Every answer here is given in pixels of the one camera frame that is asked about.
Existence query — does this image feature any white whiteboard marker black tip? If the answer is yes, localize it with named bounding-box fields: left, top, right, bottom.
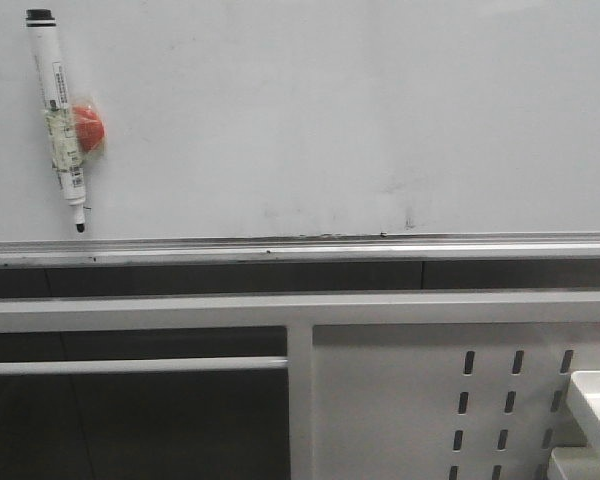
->
left=25, top=9, right=86, bottom=233

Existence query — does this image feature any white metal stand frame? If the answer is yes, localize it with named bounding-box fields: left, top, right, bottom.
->
left=0, top=292, right=600, bottom=479

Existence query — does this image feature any white whiteboard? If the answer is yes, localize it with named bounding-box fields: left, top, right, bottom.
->
left=0, top=1, right=600, bottom=265

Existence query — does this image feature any white plastic tray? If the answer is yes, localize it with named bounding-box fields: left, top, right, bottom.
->
left=566, top=370, right=600, bottom=459

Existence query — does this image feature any white perforated pegboard panel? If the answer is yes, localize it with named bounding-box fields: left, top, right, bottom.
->
left=313, top=323, right=600, bottom=479

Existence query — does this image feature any lower white tray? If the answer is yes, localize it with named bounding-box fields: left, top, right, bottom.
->
left=547, top=447, right=600, bottom=480

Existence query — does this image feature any red round magnet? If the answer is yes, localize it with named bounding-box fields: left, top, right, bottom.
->
left=72, top=105, right=105, bottom=153

